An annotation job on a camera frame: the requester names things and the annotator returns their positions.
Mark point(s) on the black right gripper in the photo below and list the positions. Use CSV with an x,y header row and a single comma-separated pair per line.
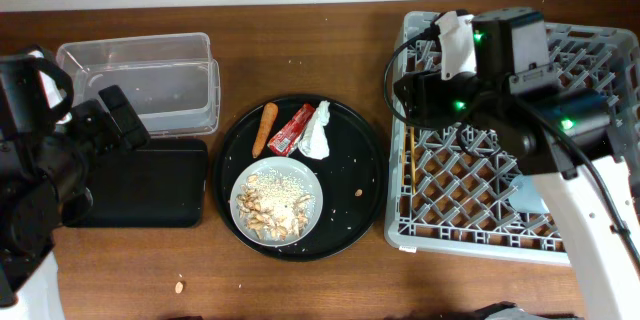
x,y
426,102

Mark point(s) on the wooden chopstick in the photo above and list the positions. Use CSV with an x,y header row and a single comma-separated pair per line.
x,y
402,160
412,159

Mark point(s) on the white tissue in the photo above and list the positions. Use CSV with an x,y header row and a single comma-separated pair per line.
x,y
314,143

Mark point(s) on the light blue cup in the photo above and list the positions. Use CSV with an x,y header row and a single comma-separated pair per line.
x,y
526,198

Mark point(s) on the red snack wrapper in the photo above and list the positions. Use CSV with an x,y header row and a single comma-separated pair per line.
x,y
284,142

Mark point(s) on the orange carrot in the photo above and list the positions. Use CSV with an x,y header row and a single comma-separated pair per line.
x,y
269,115

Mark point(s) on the grey plate with food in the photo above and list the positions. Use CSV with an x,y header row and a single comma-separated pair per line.
x,y
276,202

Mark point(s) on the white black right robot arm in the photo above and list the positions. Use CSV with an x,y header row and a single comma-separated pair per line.
x,y
496,74

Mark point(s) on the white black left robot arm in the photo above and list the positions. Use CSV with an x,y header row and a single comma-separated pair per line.
x,y
50,147

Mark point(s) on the grey dishwasher rack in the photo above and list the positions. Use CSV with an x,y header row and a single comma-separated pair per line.
x,y
461,205

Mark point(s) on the round black tray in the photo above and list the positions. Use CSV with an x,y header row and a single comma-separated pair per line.
x,y
356,161

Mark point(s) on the clear plastic bin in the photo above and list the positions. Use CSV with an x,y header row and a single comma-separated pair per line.
x,y
172,80

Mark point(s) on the black rectangular bin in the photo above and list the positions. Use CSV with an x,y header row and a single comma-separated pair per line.
x,y
159,186

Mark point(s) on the peanut on table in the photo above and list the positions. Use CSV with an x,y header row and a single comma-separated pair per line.
x,y
179,287

